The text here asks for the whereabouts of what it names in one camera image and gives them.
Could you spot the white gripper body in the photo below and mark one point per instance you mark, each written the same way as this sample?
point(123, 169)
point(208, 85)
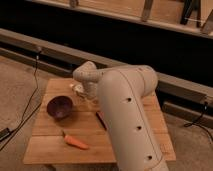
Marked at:
point(90, 89)

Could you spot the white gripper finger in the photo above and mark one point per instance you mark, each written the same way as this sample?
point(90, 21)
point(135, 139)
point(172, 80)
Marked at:
point(92, 100)
point(78, 89)

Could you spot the purple ceramic bowl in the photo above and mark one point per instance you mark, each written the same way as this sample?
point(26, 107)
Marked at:
point(59, 107)

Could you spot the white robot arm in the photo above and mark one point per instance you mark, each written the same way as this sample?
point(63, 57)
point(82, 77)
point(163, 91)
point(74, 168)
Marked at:
point(119, 91)

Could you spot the orange carrot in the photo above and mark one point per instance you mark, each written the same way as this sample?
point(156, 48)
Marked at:
point(74, 141)

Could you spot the black device on floor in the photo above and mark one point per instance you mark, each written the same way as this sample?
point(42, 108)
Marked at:
point(4, 134)

